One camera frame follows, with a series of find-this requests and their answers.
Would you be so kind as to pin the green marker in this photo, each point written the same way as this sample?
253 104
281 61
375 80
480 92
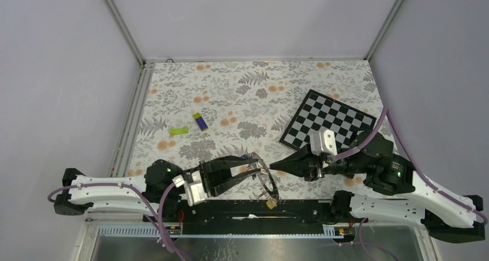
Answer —
179 130

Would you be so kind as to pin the black front rail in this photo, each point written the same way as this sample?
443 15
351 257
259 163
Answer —
302 210

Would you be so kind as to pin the yellow key tag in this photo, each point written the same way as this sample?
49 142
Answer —
271 204

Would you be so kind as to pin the purple yellow marker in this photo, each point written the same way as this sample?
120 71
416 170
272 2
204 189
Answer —
200 122

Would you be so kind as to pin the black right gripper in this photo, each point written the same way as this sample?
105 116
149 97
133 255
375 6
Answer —
301 162

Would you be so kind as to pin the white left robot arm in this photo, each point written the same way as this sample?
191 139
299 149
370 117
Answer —
155 192

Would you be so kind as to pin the black white chessboard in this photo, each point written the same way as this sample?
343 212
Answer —
320 112

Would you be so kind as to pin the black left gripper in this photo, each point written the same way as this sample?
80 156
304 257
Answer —
222 166

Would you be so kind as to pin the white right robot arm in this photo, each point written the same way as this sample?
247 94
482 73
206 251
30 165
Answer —
405 196

